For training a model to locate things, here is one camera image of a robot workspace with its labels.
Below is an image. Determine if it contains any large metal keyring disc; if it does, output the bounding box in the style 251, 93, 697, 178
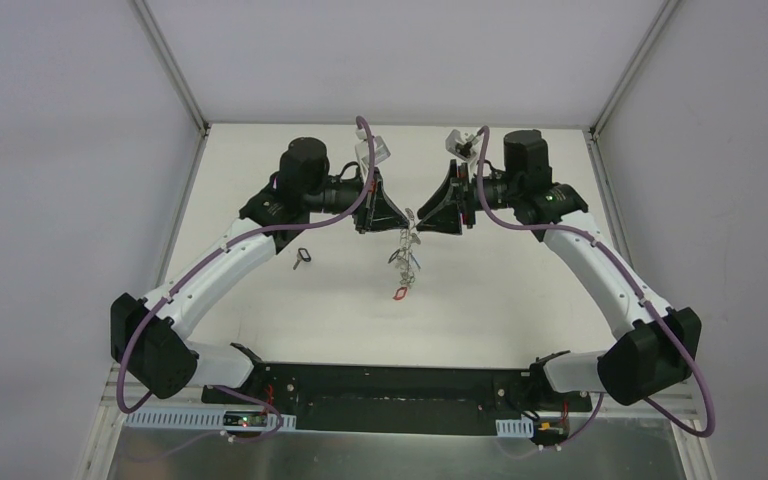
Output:
387, 208, 421, 291

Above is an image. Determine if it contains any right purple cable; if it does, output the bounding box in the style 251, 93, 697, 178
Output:
475, 125, 717, 446

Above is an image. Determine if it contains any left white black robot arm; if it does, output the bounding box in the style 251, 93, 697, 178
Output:
110, 136, 408, 405

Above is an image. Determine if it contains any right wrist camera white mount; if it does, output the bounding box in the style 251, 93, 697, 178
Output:
444, 129, 483, 165

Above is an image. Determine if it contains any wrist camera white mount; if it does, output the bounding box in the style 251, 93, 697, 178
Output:
444, 129, 483, 165
355, 128, 391, 177

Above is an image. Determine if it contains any red key tag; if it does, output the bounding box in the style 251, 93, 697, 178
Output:
393, 286, 409, 301

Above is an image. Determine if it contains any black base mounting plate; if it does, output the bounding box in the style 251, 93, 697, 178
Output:
239, 363, 593, 436

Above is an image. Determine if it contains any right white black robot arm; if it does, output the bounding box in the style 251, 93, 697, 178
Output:
417, 130, 701, 410

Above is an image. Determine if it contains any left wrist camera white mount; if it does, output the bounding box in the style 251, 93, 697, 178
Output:
355, 128, 391, 177

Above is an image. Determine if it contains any key with black tag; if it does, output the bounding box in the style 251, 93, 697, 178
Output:
293, 247, 312, 270

